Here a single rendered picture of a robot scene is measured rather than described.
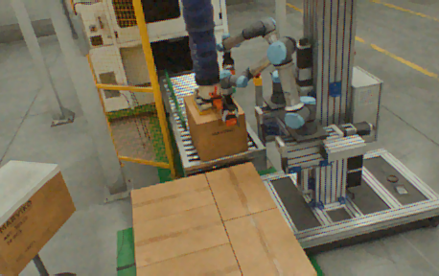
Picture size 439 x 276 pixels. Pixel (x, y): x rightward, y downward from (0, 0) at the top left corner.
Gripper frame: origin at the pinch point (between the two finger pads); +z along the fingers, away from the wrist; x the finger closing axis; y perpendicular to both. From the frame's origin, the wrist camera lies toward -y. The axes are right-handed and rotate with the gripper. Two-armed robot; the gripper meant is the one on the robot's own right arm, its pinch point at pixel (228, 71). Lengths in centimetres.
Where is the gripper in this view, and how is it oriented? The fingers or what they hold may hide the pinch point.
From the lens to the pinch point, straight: 351.5
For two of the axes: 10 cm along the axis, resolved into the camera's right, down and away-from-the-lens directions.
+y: 2.7, 4.7, -8.4
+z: 1.1, 8.5, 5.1
